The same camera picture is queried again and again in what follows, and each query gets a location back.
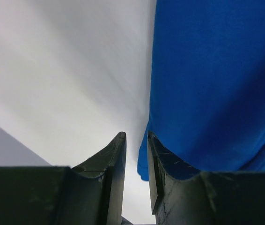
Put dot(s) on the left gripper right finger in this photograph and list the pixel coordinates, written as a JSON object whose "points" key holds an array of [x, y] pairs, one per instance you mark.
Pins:
{"points": [[184, 195]]}

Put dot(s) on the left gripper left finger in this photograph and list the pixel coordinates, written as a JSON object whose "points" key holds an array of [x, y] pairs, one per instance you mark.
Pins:
{"points": [[90, 193]]}

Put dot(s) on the blue printed t shirt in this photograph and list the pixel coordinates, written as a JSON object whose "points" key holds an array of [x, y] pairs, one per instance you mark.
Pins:
{"points": [[207, 99]]}

